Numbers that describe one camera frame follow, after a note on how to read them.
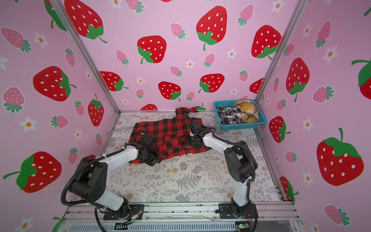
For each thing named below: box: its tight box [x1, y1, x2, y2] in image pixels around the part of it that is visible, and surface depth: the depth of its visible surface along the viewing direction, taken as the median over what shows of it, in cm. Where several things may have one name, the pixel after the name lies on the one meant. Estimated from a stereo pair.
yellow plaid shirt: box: [232, 100, 260, 123], surface depth 110 cm
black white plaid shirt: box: [217, 105, 244, 125], surface depth 109 cm
